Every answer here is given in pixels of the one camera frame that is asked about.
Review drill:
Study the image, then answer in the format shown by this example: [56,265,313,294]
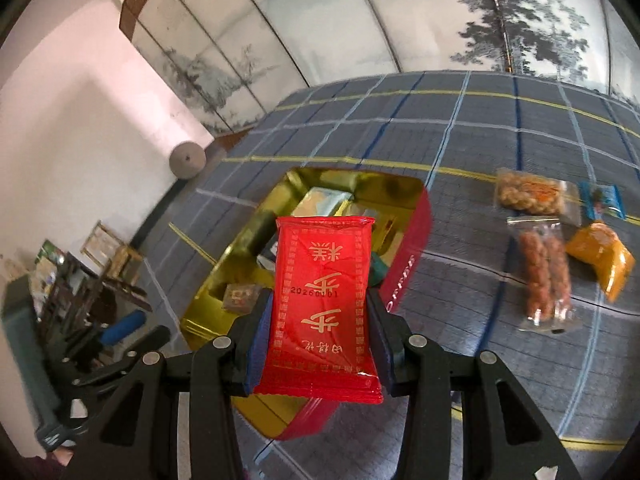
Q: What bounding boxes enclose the clear peanut snack packet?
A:
[494,169,583,226]

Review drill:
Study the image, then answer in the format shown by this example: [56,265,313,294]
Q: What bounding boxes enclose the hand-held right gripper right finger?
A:
[365,287,583,480]

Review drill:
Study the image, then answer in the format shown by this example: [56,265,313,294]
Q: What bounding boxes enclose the clear brown snack packet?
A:
[222,284,263,313]

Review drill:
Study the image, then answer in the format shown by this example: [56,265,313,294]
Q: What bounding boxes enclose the orange snack packet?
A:
[565,221,636,303]

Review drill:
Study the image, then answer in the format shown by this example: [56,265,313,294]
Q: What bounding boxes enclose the small blue candy packet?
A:
[579,182,626,220]

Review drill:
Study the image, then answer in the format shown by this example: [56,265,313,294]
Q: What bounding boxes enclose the ink painted folding screen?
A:
[120,0,640,136]

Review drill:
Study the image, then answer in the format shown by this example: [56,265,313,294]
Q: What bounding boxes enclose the silver snack packet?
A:
[290,187,356,221]

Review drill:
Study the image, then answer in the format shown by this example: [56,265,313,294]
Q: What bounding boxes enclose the grey round object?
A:
[168,140,207,179]

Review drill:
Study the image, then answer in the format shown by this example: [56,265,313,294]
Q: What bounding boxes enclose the dark wooden furniture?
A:
[40,255,151,341]

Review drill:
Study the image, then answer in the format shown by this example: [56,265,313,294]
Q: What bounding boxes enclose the red box with gold interior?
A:
[179,167,433,442]

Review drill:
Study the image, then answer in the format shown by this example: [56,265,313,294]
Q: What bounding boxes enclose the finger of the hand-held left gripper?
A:
[97,310,148,350]
[67,325,172,387]

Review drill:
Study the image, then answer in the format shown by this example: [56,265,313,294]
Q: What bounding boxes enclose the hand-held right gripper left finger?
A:
[60,287,273,480]

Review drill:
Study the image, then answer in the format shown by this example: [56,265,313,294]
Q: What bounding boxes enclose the clear twisted dough packet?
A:
[506,215,581,333]

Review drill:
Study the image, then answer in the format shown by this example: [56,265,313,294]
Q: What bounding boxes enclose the red snack packet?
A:
[252,215,386,405]

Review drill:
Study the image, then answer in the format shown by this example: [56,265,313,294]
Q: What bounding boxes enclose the teal furniture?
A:
[0,275,61,411]

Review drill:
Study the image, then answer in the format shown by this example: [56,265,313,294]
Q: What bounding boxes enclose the light wooden frame chair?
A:
[82,220,143,281]

